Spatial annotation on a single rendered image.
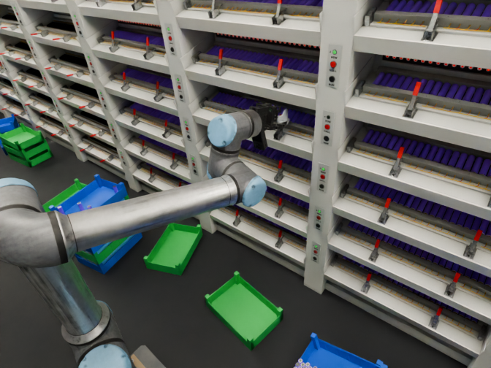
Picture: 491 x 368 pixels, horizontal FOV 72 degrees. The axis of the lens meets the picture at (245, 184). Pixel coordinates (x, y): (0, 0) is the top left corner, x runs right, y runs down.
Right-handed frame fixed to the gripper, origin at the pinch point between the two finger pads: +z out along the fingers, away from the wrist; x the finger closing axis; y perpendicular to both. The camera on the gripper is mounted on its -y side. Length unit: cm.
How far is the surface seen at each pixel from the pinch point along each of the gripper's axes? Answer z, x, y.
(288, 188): 1.5, -6.1, -27.1
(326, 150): -4.2, -20.9, -5.0
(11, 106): 14, 308, -63
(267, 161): 6.9, 8.5, -21.1
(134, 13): -13, 70, 31
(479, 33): -9, -53, 34
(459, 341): 13, -79, -65
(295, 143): -1.9, -7.8, -6.6
